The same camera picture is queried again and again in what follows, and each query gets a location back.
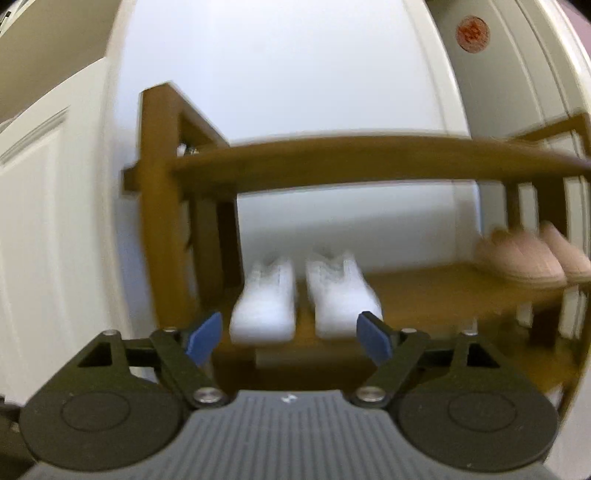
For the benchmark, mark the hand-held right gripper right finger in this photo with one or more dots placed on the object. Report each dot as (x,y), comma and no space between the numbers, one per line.
(373,339)

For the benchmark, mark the white panelled cabinet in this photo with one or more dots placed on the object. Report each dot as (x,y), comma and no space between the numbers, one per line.
(55,230)

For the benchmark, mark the wooden shoe rack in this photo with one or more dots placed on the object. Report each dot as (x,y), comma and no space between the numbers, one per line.
(323,159)

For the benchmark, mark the small white sneaker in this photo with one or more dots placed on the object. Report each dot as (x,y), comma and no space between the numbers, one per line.
(268,300)
(341,295)

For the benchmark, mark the round red sticker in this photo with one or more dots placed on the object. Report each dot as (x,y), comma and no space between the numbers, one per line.
(472,33)

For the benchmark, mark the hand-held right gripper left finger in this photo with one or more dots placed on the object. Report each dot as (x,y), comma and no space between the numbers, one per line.
(204,339)

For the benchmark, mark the white door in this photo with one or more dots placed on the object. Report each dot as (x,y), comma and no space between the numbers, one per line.
(517,69)

